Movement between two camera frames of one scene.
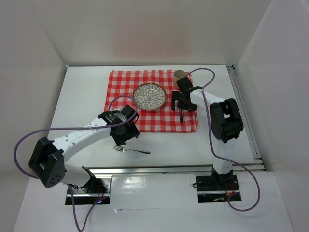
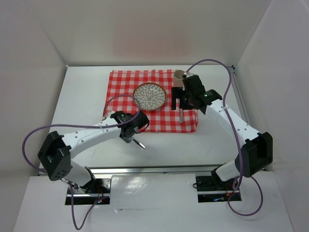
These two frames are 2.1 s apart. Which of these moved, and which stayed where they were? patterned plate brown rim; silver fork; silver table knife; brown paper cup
Moved: silver fork
Stayed: patterned plate brown rim; brown paper cup; silver table knife
